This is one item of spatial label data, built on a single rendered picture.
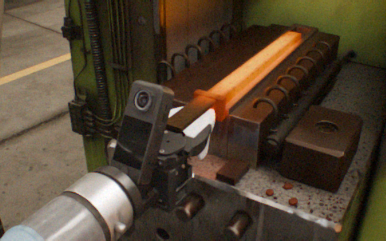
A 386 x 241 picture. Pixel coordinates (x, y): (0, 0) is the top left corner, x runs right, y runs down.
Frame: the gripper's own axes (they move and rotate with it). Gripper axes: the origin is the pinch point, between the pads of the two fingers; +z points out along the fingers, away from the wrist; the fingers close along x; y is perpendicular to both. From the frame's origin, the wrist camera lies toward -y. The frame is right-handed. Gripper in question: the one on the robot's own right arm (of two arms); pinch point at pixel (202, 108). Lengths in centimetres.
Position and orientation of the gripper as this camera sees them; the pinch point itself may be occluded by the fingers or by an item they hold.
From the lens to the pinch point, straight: 62.6
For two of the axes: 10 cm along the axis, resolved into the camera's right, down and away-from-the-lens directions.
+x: 8.6, 2.6, -4.5
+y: 0.0, 8.7, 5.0
